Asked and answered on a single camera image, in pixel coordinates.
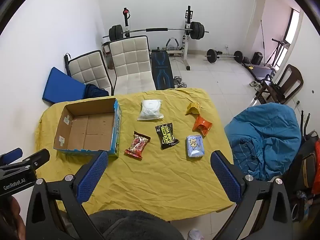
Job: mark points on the pair of pale shoes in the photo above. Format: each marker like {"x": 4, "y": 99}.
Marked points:
{"x": 255, "y": 84}

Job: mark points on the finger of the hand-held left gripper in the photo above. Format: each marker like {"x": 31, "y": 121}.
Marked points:
{"x": 37, "y": 158}
{"x": 11, "y": 153}

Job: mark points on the red snack packet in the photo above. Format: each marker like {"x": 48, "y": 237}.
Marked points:
{"x": 137, "y": 145}

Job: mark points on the chrome dumbbell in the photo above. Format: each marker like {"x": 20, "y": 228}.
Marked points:
{"x": 180, "y": 82}

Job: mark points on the black wipes packet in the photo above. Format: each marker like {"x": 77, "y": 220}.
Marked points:
{"x": 167, "y": 136}

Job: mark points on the black speaker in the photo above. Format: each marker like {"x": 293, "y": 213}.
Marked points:
{"x": 257, "y": 58}

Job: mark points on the light blue tissue pack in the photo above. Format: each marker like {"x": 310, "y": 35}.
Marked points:
{"x": 195, "y": 146}

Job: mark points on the white plastic bag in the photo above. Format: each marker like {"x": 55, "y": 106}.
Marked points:
{"x": 196, "y": 235}

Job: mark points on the white weight rack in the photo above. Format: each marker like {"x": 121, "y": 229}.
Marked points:
{"x": 186, "y": 47}

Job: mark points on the blue jacket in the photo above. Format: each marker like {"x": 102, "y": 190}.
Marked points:
{"x": 262, "y": 135}

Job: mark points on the cardboard box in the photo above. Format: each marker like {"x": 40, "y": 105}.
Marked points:
{"x": 87, "y": 132}

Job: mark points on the dark blue cloth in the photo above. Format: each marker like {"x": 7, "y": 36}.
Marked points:
{"x": 96, "y": 91}

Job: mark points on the short barbell with black plates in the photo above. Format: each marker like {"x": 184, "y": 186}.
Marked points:
{"x": 211, "y": 55}

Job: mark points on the long barbell with black plates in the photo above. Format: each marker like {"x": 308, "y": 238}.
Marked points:
{"x": 157, "y": 29}

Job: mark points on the orange snack packet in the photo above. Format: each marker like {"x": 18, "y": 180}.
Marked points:
{"x": 202, "y": 125}

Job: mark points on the blue foam mat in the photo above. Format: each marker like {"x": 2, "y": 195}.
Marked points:
{"x": 60, "y": 85}

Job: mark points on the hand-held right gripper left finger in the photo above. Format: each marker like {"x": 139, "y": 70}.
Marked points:
{"x": 93, "y": 177}

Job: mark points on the white soft packet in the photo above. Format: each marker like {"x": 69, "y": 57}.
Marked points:
{"x": 150, "y": 110}

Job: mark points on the person's left forearm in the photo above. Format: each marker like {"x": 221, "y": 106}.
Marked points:
{"x": 7, "y": 217}

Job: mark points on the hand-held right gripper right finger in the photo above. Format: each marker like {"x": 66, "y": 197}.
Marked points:
{"x": 226, "y": 177}

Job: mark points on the yellow foil packet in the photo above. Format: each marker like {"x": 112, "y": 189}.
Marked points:
{"x": 193, "y": 108}

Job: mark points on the thin black bar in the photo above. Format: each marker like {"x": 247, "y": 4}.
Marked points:
{"x": 262, "y": 37}

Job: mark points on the window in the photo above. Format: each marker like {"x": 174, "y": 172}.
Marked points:
{"x": 295, "y": 27}

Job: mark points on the white padded chair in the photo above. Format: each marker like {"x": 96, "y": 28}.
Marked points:
{"x": 87, "y": 67}
{"x": 130, "y": 60}

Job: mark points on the person's dark clothing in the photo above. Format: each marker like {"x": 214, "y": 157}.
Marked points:
{"x": 135, "y": 226}

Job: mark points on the black and blue bench pad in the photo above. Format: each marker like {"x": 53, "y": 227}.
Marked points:
{"x": 162, "y": 67}

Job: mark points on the dark wooden chair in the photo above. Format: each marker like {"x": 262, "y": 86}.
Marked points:
{"x": 291, "y": 77}

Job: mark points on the yellow tablecloth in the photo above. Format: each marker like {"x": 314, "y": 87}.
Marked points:
{"x": 162, "y": 180}

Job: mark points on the black treadmill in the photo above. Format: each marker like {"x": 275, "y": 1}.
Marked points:
{"x": 260, "y": 71}

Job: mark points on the orange bag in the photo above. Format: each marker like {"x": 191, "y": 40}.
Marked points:
{"x": 317, "y": 165}

